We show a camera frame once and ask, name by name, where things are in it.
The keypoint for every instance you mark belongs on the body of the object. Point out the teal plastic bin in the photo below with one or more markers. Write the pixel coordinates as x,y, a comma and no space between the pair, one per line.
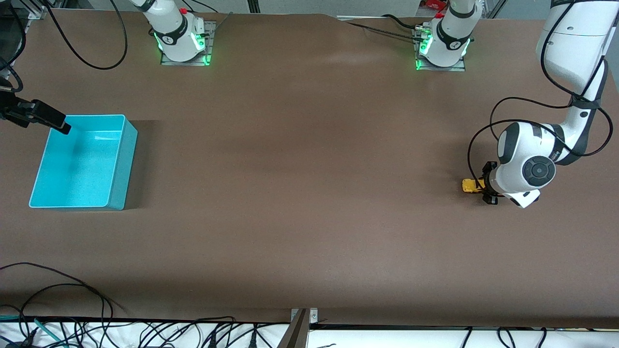
77,169

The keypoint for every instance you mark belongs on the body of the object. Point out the yellow beetle toy car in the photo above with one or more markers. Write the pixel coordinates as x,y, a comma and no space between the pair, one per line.
470,185

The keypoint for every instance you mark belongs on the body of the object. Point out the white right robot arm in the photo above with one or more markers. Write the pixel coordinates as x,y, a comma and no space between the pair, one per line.
176,34

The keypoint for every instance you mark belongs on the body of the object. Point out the metal frame post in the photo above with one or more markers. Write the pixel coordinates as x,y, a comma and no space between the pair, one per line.
297,333

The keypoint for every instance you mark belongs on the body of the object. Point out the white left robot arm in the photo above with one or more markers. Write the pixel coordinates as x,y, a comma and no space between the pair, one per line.
524,154

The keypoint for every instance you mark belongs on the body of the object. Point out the red object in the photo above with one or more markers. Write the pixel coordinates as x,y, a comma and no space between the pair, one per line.
434,5

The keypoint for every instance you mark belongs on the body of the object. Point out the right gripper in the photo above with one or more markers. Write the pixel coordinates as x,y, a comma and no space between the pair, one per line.
19,111

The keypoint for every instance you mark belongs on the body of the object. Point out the aluminium frame profile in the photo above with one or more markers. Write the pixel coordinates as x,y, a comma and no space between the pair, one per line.
34,12

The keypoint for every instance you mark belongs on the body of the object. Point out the metal base plate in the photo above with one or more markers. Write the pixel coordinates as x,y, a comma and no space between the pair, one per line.
167,60
454,68

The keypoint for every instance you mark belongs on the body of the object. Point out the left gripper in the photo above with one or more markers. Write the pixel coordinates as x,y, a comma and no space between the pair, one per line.
485,183

